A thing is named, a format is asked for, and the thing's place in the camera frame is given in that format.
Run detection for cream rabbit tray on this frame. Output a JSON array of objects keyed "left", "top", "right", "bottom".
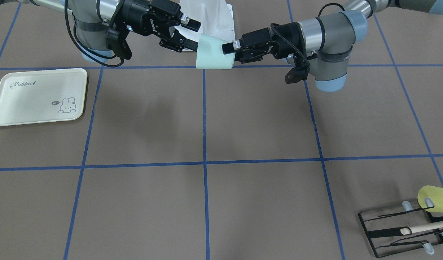
[{"left": 0, "top": 69, "right": 88, "bottom": 126}]

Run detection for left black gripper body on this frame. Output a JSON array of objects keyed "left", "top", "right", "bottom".
[{"left": 235, "top": 22, "right": 303, "bottom": 64}]

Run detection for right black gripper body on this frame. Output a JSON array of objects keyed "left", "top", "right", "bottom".
[{"left": 119, "top": 0, "right": 181, "bottom": 39}]

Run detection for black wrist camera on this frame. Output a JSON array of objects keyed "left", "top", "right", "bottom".
[
  {"left": 106, "top": 28, "right": 132, "bottom": 60},
  {"left": 285, "top": 64, "right": 310, "bottom": 84}
]

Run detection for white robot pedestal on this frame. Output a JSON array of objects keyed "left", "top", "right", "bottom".
[{"left": 175, "top": 0, "right": 235, "bottom": 42}]

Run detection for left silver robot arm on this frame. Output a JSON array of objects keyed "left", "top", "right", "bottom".
[{"left": 222, "top": 0, "right": 443, "bottom": 92}]

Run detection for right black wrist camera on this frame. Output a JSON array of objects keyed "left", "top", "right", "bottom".
[{"left": 106, "top": 28, "right": 132, "bottom": 60}]

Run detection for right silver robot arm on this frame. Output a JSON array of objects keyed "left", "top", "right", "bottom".
[{"left": 23, "top": 0, "right": 201, "bottom": 66}]

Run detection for yellow cup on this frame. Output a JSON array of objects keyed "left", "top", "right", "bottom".
[{"left": 417, "top": 185, "right": 443, "bottom": 213}]

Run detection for black wire cup rack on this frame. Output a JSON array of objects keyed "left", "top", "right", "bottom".
[{"left": 358, "top": 200, "right": 443, "bottom": 258}]

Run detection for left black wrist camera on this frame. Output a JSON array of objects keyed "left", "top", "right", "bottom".
[{"left": 285, "top": 64, "right": 310, "bottom": 84}]

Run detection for pale green cup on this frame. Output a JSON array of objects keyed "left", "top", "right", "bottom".
[{"left": 196, "top": 34, "right": 235, "bottom": 69}]

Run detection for wooden rack handle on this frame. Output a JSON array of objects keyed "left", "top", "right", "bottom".
[{"left": 400, "top": 221, "right": 443, "bottom": 235}]

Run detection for black camera cable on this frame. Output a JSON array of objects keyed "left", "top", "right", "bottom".
[
  {"left": 270, "top": 3, "right": 346, "bottom": 73},
  {"left": 63, "top": 0, "right": 125, "bottom": 68}
]

